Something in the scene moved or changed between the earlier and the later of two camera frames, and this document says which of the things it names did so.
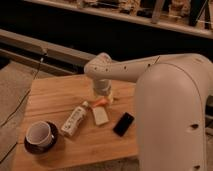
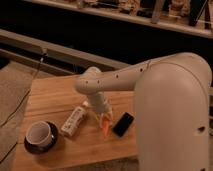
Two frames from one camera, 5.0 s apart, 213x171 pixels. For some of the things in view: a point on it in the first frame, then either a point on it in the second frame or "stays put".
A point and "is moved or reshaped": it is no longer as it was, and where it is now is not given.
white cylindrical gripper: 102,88 to 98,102
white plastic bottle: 73,119 stays put
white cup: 39,133 stays put
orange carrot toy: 102,102 is moved or reshaped
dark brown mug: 43,148 stays put
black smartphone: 123,124 stays put
